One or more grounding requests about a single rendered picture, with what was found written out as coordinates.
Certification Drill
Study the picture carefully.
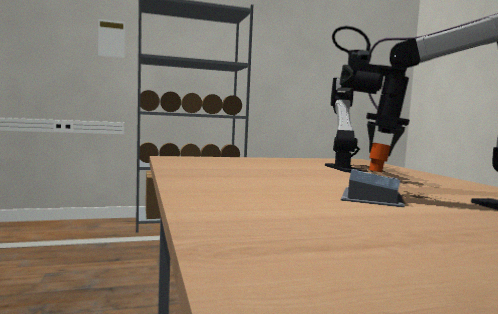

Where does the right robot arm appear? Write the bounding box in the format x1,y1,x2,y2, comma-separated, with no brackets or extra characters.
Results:
325,50,370,172

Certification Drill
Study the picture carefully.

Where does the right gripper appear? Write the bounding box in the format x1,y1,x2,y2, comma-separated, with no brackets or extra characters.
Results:
340,62,384,89

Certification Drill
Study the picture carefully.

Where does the light blue flat plate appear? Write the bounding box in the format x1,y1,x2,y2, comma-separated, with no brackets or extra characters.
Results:
349,170,400,190

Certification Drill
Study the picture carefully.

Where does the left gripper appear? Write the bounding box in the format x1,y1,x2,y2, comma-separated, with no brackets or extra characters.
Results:
366,94,410,156

